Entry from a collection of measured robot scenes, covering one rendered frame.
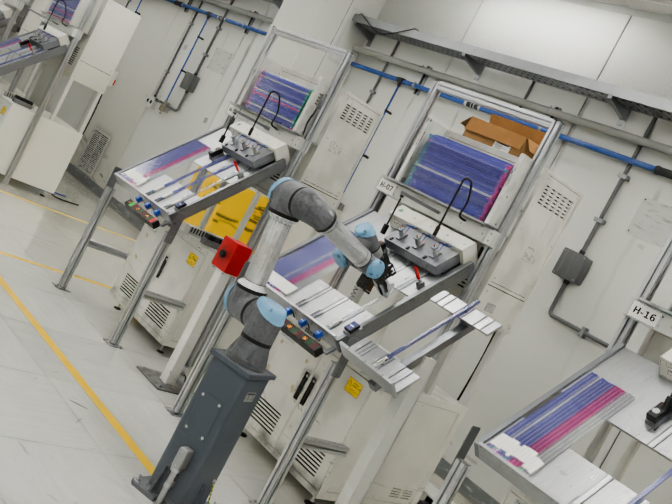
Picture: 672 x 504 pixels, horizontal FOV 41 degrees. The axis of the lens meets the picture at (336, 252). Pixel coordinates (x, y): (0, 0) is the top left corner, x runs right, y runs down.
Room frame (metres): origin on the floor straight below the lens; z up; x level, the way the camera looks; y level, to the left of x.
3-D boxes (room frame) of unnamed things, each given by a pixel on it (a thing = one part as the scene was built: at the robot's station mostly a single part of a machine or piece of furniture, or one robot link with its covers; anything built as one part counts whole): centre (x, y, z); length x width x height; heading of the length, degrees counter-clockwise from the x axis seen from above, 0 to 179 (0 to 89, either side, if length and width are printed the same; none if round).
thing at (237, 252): (4.28, 0.44, 0.39); 0.24 x 0.24 x 0.78; 43
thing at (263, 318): (3.06, 0.11, 0.72); 0.13 x 0.12 x 0.14; 45
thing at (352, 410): (4.07, -0.39, 0.31); 0.70 x 0.65 x 0.62; 43
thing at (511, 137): (4.22, -0.49, 1.82); 0.68 x 0.30 x 0.20; 43
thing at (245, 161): (4.99, 0.72, 0.66); 1.01 x 0.73 x 1.31; 133
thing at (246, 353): (3.06, 0.10, 0.60); 0.15 x 0.15 x 0.10
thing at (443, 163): (3.94, -0.34, 1.52); 0.51 x 0.13 x 0.27; 43
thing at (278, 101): (5.14, 0.58, 0.95); 1.35 x 0.82 x 1.90; 133
